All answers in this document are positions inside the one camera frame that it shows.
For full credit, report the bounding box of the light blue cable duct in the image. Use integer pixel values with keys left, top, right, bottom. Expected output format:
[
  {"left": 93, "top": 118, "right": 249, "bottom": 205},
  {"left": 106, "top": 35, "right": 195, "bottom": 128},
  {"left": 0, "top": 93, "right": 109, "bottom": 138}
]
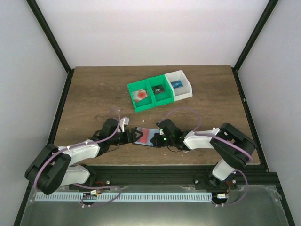
[{"left": 34, "top": 192, "right": 213, "bottom": 202}]

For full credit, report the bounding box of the black side rail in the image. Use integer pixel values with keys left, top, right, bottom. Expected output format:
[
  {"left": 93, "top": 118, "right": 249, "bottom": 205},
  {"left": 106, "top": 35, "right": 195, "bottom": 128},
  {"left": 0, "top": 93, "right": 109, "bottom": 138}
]
[
  {"left": 47, "top": 68, "right": 75, "bottom": 145},
  {"left": 231, "top": 67, "right": 269, "bottom": 171}
]

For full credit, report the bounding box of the left black side rail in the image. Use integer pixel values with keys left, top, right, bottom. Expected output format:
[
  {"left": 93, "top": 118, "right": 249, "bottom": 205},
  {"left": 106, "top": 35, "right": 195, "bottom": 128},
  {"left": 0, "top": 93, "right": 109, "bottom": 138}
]
[{"left": 47, "top": 68, "right": 75, "bottom": 145}]

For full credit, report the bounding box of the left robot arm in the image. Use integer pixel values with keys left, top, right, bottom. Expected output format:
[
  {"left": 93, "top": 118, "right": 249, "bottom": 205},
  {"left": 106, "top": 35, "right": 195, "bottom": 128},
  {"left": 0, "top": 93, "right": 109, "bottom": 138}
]
[{"left": 24, "top": 117, "right": 143, "bottom": 195}]

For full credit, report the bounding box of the metal front plate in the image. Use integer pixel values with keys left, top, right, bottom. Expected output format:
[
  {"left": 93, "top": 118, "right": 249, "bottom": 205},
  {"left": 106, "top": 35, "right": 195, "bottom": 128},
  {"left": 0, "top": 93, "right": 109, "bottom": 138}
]
[{"left": 19, "top": 186, "right": 289, "bottom": 226}]

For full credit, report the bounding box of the large green storage bin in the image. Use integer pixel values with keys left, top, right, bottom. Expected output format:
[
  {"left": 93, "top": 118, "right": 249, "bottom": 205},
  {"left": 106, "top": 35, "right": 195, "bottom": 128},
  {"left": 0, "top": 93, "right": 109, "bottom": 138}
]
[{"left": 127, "top": 80, "right": 155, "bottom": 113}]

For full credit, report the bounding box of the middle green storage bin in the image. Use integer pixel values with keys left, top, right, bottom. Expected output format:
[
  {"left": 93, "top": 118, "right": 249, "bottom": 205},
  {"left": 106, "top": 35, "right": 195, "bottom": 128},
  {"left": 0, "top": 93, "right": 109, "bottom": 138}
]
[{"left": 146, "top": 75, "right": 174, "bottom": 106}]

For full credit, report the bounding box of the black frame post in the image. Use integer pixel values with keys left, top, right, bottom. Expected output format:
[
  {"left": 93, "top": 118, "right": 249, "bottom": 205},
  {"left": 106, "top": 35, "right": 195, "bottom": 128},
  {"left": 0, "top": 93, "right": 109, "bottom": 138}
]
[
  {"left": 26, "top": 0, "right": 72, "bottom": 74},
  {"left": 232, "top": 0, "right": 278, "bottom": 73}
]

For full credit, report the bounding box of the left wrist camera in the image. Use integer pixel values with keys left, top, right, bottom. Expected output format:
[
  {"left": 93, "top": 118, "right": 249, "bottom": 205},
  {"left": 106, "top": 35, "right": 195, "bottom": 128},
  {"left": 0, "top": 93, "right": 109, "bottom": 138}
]
[{"left": 119, "top": 117, "right": 129, "bottom": 132}]

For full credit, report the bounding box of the black leather card holder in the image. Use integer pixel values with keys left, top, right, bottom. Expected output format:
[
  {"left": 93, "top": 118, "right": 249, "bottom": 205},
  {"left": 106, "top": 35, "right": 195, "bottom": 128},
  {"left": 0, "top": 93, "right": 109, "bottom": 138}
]
[{"left": 132, "top": 126, "right": 163, "bottom": 148}]

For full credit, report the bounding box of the black frame post left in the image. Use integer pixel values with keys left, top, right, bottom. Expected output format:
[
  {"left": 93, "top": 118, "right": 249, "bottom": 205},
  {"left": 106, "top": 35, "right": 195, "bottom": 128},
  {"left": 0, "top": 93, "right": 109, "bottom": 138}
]
[{"left": 26, "top": 0, "right": 72, "bottom": 74}]

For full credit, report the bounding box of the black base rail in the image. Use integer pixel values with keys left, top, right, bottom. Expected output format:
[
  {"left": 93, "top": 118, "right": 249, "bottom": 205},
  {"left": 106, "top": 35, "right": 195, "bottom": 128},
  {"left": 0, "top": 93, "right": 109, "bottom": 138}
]
[{"left": 37, "top": 164, "right": 281, "bottom": 194}]

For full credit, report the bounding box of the black frame post right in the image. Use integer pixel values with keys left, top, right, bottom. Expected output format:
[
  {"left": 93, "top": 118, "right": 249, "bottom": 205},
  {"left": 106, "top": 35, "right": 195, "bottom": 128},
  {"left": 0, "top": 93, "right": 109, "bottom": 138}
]
[{"left": 232, "top": 0, "right": 278, "bottom": 73}]

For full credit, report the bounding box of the blue card in bin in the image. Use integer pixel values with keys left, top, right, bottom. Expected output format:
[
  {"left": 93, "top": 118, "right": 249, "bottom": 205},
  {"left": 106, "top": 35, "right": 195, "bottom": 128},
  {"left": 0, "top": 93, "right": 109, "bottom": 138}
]
[{"left": 171, "top": 81, "right": 183, "bottom": 89}]

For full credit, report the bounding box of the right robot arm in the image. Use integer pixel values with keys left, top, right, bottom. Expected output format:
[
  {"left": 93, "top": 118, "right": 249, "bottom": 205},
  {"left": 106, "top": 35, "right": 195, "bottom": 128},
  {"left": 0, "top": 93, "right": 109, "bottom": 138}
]
[{"left": 150, "top": 119, "right": 256, "bottom": 190}]

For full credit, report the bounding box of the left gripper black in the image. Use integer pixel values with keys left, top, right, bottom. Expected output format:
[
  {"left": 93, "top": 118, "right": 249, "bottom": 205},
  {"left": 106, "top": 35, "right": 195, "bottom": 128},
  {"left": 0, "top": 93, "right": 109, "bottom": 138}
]
[{"left": 109, "top": 129, "right": 144, "bottom": 146}]

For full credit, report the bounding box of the right black side rail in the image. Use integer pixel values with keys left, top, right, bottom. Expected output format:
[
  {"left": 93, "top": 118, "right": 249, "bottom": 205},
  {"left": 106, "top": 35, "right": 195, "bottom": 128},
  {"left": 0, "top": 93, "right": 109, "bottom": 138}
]
[{"left": 231, "top": 67, "right": 269, "bottom": 171}]

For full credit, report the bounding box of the black card in bin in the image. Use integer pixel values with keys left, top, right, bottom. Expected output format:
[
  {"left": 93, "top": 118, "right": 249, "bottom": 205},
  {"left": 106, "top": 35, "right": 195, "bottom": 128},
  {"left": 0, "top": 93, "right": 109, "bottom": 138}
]
[{"left": 151, "top": 85, "right": 165, "bottom": 94}]

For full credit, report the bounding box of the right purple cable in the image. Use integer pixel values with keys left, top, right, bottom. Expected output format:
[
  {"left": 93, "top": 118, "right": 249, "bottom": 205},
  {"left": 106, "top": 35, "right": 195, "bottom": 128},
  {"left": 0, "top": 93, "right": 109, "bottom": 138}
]
[{"left": 156, "top": 107, "right": 253, "bottom": 208}]

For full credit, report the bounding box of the white storage bin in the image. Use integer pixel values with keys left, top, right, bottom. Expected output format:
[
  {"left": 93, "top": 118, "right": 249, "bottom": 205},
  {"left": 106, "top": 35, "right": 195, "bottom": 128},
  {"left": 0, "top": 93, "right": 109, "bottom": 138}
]
[{"left": 164, "top": 70, "right": 193, "bottom": 101}]

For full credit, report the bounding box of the red striped credit card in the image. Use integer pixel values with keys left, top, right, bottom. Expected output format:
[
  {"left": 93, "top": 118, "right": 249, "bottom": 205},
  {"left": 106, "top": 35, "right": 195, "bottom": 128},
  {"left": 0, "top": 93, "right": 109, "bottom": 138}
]
[{"left": 138, "top": 128, "right": 152, "bottom": 146}]

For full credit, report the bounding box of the white red April card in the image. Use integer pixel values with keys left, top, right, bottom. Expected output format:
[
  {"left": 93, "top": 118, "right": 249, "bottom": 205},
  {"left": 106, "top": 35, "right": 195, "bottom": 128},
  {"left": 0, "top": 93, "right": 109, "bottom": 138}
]
[{"left": 132, "top": 89, "right": 148, "bottom": 103}]

